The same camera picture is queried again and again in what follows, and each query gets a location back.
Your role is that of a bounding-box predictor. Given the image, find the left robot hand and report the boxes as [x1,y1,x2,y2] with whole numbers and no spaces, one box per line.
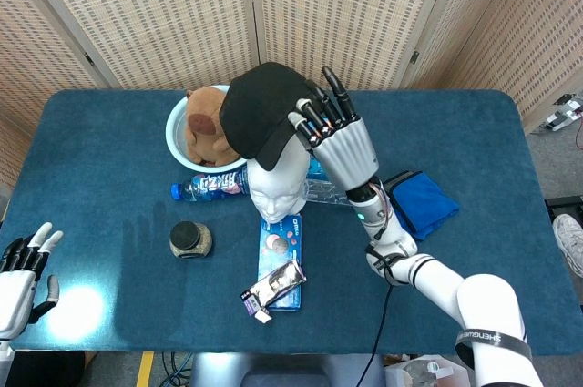
[0,221,65,341]

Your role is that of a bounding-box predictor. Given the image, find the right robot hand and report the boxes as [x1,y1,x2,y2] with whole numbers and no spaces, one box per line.
[288,66,380,192]

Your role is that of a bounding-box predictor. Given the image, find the black baseball cap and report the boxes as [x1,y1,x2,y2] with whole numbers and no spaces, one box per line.
[219,62,323,173]

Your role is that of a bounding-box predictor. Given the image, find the blue cookie box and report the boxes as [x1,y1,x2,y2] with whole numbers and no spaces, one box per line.
[305,154,330,180]

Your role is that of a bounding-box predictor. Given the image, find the clear plastic water bottle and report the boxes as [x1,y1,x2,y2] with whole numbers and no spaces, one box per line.
[302,177,354,209]

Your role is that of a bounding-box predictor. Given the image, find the white mannequin head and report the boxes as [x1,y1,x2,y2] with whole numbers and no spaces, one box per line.
[247,138,311,225]

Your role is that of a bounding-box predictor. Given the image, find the folded blue cloth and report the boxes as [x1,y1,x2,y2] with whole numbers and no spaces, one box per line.
[381,170,461,242]

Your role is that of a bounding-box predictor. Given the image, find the blue felt table cover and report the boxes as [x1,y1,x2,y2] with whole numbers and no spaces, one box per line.
[0,88,578,357]

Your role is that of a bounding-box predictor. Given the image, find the blue Oreo box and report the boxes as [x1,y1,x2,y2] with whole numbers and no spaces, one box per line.
[257,214,304,313]

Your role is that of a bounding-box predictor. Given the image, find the woven folding screen panel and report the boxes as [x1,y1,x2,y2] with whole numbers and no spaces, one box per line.
[248,0,459,90]
[400,0,583,133]
[8,0,264,90]
[0,0,113,190]

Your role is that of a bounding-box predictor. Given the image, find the blue bottle with purple label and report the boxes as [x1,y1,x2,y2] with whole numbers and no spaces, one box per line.
[170,166,251,203]

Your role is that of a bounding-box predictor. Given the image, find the brown capybara plush toy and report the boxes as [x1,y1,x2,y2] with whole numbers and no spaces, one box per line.
[183,87,243,168]

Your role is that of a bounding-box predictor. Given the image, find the silver snack wrapper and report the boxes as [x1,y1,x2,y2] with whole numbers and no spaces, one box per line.
[240,258,307,325]

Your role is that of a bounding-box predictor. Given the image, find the white round basin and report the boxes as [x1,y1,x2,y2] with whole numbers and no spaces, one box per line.
[165,85,250,171]

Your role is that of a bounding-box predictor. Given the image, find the glass jar with black lid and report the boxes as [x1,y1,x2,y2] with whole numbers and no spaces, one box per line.
[169,220,213,260]

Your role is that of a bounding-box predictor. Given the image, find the white floor device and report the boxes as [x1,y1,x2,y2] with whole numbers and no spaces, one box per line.
[530,92,583,136]

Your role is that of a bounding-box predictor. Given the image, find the black equipment base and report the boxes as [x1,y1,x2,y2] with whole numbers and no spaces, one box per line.
[545,195,583,220]

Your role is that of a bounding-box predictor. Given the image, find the grey robot torso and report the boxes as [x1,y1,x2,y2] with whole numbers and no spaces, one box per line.
[189,352,387,387]

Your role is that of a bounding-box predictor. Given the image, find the clear plastic container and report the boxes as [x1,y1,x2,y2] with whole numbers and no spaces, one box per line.
[385,357,470,387]

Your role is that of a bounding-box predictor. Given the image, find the white sneaker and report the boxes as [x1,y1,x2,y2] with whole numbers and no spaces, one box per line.
[552,213,583,278]

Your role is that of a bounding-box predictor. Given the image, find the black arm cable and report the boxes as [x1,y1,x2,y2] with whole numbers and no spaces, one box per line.
[365,244,398,374]

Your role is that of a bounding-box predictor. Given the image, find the blue cable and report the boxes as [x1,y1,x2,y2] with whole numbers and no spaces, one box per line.
[159,352,195,387]

